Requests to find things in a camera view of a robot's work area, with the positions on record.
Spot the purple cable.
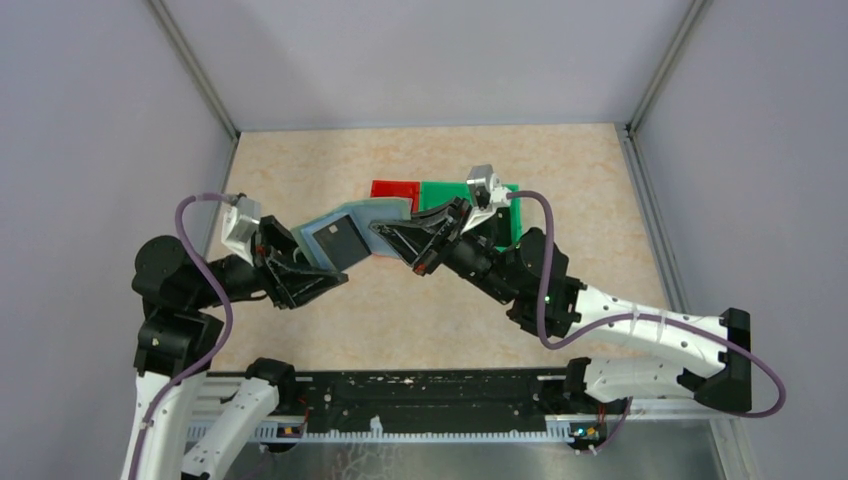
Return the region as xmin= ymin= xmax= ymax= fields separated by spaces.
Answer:
xmin=125 ymin=192 xmax=250 ymax=480
xmin=506 ymin=190 xmax=788 ymax=456

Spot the corner aluminium post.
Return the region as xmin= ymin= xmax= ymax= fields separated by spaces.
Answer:
xmin=144 ymin=0 xmax=240 ymax=141
xmin=626 ymin=0 xmax=713 ymax=139

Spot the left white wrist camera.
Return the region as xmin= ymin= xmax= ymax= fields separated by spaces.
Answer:
xmin=221 ymin=194 xmax=261 ymax=264

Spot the right green plastic bin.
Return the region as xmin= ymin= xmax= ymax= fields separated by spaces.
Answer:
xmin=472 ymin=199 xmax=523 ymax=251

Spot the grey-green card holder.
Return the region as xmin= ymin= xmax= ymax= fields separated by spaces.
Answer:
xmin=291 ymin=197 xmax=411 ymax=271

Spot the red plastic bin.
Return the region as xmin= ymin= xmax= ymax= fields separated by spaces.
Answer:
xmin=368 ymin=179 xmax=421 ymax=224

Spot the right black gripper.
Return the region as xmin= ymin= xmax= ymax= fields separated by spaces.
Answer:
xmin=371 ymin=195 xmax=520 ymax=305

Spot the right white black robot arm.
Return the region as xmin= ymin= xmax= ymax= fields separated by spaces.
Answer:
xmin=370 ymin=198 xmax=754 ymax=417

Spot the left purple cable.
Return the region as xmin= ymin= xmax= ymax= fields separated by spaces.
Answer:
xmin=125 ymin=192 xmax=250 ymax=480

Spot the right side aluminium rail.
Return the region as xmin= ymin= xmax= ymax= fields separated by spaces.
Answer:
xmin=615 ymin=123 xmax=695 ymax=313

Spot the right corner aluminium post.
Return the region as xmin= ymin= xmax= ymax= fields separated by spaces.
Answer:
xmin=626 ymin=0 xmax=713 ymax=139

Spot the green plastic bin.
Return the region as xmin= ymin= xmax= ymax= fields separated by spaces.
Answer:
xmin=419 ymin=181 xmax=471 ymax=211
xmin=472 ymin=199 xmax=523 ymax=251

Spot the aluminium frame rail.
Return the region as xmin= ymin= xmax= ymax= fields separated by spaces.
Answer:
xmin=135 ymin=374 xmax=738 ymax=425

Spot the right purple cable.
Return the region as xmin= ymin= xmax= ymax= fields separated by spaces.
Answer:
xmin=506 ymin=190 xmax=788 ymax=456

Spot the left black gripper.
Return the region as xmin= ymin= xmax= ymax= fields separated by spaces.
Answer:
xmin=190 ymin=212 xmax=350 ymax=308

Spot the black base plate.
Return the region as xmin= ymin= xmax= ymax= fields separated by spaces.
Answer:
xmin=235 ymin=368 xmax=627 ymax=437

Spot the middle green plastic bin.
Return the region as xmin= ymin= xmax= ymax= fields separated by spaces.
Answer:
xmin=419 ymin=181 xmax=471 ymax=211

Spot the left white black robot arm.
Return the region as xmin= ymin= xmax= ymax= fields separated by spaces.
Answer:
xmin=121 ymin=216 xmax=348 ymax=479

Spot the left corner aluminium post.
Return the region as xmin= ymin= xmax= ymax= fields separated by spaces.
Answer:
xmin=144 ymin=0 xmax=240 ymax=141

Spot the white toothed cable duct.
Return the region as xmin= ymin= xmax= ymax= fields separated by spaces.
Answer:
xmin=248 ymin=420 xmax=576 ymax=445

